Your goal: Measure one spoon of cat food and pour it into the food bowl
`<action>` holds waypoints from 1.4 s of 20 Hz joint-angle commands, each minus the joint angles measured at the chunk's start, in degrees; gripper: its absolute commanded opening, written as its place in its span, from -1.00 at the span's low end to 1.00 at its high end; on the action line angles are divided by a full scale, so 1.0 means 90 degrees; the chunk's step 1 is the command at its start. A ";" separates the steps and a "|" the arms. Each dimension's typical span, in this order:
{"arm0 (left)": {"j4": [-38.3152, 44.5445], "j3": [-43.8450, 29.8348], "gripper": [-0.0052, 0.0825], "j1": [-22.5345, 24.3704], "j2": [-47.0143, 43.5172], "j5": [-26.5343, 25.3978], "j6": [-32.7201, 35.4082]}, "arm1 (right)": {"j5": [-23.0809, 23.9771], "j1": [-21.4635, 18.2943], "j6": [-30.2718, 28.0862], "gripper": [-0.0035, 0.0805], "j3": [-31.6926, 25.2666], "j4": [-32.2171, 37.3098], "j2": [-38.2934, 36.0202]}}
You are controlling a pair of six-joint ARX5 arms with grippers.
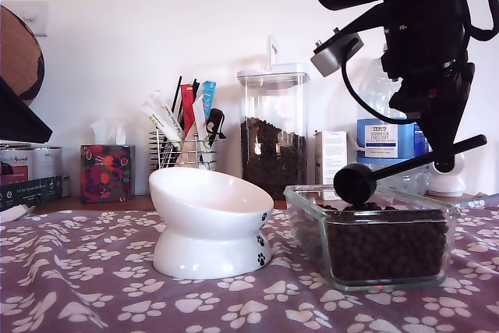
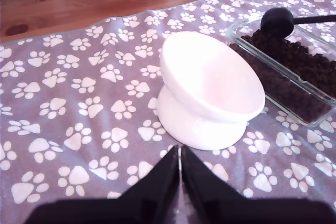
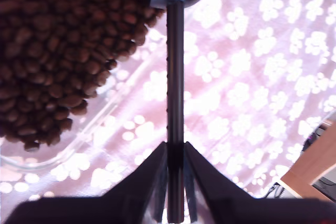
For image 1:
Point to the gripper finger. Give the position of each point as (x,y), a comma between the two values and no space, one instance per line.
(15,128)
(15,106)

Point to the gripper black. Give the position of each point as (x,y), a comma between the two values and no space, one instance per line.
(425,52)

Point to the black plastic measuring scoop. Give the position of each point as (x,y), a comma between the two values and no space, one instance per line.
(352,185)

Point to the brown cat food kibble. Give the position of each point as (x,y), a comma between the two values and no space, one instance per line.
(386,247)
(269,161)

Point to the white tilted ceramic pet bowl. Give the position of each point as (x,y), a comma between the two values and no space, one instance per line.
(202,239)

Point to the white tin red label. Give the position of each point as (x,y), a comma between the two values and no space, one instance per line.
(17,153)

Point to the plain white tin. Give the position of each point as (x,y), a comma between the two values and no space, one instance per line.
(48,161)

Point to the brown cork globe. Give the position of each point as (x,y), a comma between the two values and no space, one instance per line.
(19,44)

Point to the dark green flat box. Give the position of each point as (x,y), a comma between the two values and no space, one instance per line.
(31,192)

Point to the large clear water bottle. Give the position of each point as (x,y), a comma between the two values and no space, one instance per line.
(374,142)

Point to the white flat dish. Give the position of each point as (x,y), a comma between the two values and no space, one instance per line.
(13,214)

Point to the white tissue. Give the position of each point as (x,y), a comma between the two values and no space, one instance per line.
(107,130)

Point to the floral tissue box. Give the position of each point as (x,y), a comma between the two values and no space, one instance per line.
(105,177)

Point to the small white cardboard carton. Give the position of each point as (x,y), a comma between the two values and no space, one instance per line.
(331,157)

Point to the white sachet green print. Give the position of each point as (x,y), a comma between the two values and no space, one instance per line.
(156,119)

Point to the white sachet black print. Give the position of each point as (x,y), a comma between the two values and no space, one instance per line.
(161,103)

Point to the thin black straw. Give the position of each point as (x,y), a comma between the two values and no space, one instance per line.
(176,95)

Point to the clear glass rectangular container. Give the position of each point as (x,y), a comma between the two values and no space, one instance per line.
(302,208)

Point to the tall clear jar white lid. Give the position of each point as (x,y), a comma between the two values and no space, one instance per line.
(273,103)

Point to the red sachet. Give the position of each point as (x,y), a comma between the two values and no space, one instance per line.
(187,107)

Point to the plain white sachet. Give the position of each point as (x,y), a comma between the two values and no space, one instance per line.
(199,114)

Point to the blue sachet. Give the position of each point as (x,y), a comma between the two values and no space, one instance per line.
(209,95)

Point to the black hair clip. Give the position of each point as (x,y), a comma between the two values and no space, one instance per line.
(214,122)

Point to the purple paw-print cloth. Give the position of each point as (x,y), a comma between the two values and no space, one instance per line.
(117,302)

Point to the small white round camera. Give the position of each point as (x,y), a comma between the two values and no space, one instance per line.
(448,186)

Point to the white wall switch plate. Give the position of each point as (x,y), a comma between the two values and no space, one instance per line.
(39,17)

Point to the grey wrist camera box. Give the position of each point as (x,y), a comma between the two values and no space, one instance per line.
(331,58)

